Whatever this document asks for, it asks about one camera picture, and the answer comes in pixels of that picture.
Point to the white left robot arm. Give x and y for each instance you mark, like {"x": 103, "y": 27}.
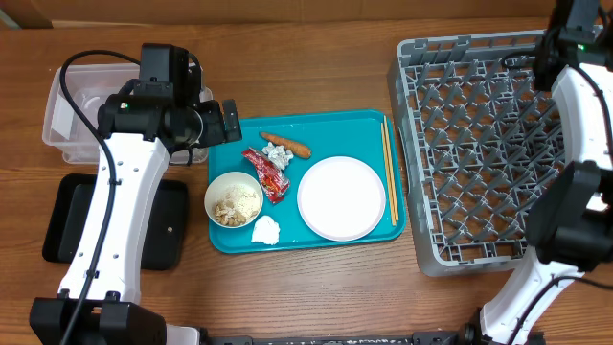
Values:
{"x": 138, "y": 130}

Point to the black plastic tray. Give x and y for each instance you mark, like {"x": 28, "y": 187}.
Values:
{"x": 166, "y": 226}

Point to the white bowl with food scraps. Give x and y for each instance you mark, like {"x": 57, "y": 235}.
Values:
{"x": 233, "y": 200}

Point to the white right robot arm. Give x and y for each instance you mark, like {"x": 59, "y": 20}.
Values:
{"x": 569, "y": 229}

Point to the teal serving tray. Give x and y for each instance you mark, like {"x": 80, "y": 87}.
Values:
{"x": 354, "y": 133}

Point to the foil ball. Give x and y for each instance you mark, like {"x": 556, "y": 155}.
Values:
{"x": 278, "y": 155}

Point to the wooden chopstick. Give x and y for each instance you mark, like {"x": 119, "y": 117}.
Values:
{"x": 384, "y": 155}
{"x": 390, "y": 171}

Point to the white label sticker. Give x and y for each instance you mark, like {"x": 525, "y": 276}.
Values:
{"x": 63, "y": 117}

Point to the orange carrot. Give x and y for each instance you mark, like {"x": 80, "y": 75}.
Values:
{"x": 297, "y": 148}

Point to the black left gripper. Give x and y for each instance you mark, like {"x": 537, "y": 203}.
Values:
{"x": 216, "y": 132}

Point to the crumpled white napkin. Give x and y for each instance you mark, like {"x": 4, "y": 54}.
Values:
{"x": 266, "y": 230}

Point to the grey dishwasher rack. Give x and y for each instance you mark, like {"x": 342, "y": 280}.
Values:
{"x": 480, "y": 144}

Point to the white round plate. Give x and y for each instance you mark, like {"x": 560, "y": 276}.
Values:
{"x": 341, "y": 199}

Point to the red snack wrapper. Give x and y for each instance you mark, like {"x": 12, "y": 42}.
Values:
{"x": 273, "y": 181}

